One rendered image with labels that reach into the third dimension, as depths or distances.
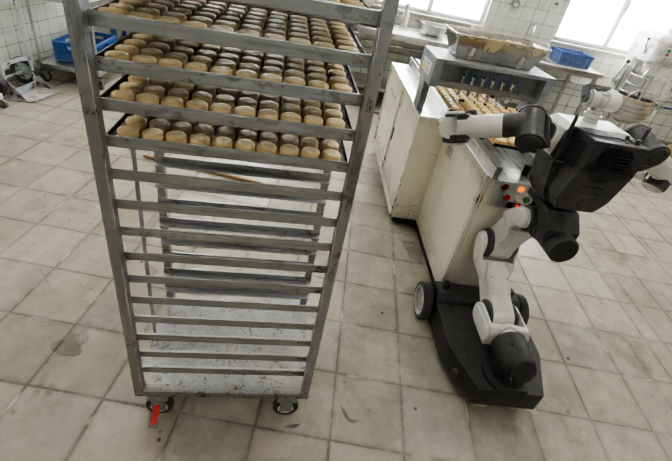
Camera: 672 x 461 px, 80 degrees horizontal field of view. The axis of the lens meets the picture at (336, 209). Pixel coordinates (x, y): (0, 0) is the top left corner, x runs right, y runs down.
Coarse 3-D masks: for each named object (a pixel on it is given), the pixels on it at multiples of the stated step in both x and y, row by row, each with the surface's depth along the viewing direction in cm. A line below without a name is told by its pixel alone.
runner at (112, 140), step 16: (112, 144) 96; (128, 144) 96; (144, 144) 96; (160, 144) 97; (176, 144) 97; (192, 144) 98; (240, 160) 101; (256, 160) 101; (272, 160) 102; (288, 160) 102; (304, 160) 102; (320, 160) 103
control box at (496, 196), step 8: (496, 184) 188; (504, 184) 187; (512, 184) 187; (520, 184) 187; (528, 184) 188; (496, 192) 189; (504, 192) 189; (512, 192) 189; (520, 192) 189; (488, 200) 194; (496, 200) 192; (504, 200) 192; (512, 200) 192; (520, 200) 192
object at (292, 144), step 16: (128, 128) 100; (144, 128) 106; (160, 128) 104; (176, 128) 105; (192, 128) 110; (208, 128) 108; (224, 128) 109; (240, 128) 116; (208, 144) 103; (224, 144) 102; (240, 144) 103; (256, 144) 109; (272, 144) 106; (288, 144) 108; (304, 144) 111; (320, 144) 116; (336, 144) 113; (336, 160) 107
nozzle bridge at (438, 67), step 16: (432, 48) 246; (432, 64) 231; (448, 64) 235; (464, 64) 226; (480, 64) 230; (432, 80) 231; (448, 80) 240; (464, 80) 240; (480, 80) 240; (496, 80) 240; (512, 80) 241; (528, 80) 241; (544, 80) 232; (416, 96) 255; (512, 96) 241; (528, 96) 242; (544, 96) 238
